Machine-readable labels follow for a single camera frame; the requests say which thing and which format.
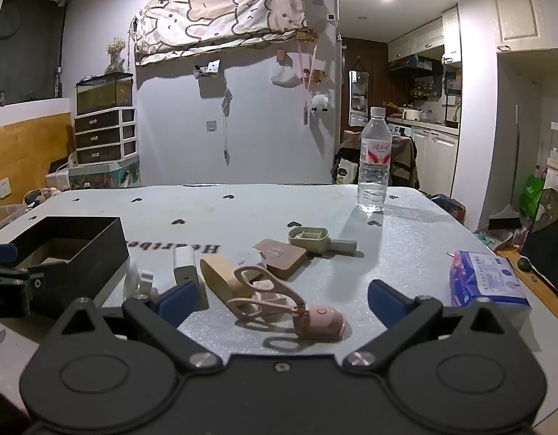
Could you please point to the white plush sheep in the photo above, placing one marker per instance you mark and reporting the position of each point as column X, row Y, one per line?
column 321, row 103

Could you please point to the white hanging bag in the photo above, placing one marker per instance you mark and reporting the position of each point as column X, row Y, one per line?
column 286, row 76

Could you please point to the square wall hook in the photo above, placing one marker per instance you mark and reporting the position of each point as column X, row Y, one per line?
column 211, row 126

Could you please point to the pile of stuffed toys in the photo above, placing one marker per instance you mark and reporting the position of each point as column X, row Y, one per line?
column 39, row 195

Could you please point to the white wall sockets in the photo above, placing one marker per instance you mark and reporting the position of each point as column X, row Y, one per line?
column 0, row 189

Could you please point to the beige small open container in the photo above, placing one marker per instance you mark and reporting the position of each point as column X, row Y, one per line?
column 308, row 238

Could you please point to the blue white tissue pack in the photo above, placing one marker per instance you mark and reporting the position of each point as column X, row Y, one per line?
column 485, row 281

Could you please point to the grey flat block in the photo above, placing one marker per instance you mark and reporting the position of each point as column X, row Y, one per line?
column 344, row 247

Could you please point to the clear plastic storage bin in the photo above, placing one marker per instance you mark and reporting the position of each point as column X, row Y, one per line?
column 5, row 217

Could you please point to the green bag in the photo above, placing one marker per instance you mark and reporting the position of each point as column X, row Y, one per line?
column 531, row 195

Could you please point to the glass fish tank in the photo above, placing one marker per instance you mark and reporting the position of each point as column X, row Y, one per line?
column 104, row 95

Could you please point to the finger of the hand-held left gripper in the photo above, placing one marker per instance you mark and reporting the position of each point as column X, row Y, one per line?
column 43, row 275
column 2, row 252

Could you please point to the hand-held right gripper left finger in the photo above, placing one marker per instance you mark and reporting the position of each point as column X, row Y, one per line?
column 178, row 300

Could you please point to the clear plastic water bottle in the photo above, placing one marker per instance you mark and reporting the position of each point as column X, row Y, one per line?
column 374, row 163

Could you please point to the dried flower bunch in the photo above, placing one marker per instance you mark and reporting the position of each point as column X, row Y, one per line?
column 116, row 52

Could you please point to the white round jar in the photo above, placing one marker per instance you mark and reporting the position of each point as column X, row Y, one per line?
column 141, row 281

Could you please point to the white wall card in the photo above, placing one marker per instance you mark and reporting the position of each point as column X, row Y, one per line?
column 213, row 68

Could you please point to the chair with draped clothing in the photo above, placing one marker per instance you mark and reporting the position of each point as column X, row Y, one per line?
column 399, row 163

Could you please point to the black rectangular box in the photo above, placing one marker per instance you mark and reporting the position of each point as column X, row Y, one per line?
column 95, row 258

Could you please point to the printed blanket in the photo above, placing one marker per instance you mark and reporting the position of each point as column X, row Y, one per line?
column 215, row 13

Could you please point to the white charger plug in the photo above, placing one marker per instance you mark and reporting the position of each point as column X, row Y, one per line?
column 185, row 263

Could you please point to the white rice cooker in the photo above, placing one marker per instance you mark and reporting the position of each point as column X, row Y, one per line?
column 411, row 114

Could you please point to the white kitchen wall cabinets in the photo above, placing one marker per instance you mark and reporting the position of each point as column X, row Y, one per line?
column 424, row 36

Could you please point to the white base cabinets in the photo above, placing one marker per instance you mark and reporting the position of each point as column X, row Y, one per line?
column 435, row 158

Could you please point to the white dark drawer unit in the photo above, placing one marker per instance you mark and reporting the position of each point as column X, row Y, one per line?
column 104, row 133

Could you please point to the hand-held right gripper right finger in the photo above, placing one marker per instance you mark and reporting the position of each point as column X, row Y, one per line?
column 387, row 301

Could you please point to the white appliance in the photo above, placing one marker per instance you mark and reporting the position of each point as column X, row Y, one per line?
column 61, row 176

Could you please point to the dark window curtain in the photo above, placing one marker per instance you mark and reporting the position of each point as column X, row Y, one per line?
column 27, row 45

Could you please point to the pink hanging ribbon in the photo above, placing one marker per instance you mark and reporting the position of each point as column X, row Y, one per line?
column 306, row 77

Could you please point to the painted cabinet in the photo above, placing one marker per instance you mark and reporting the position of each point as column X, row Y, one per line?
column 107, row 174

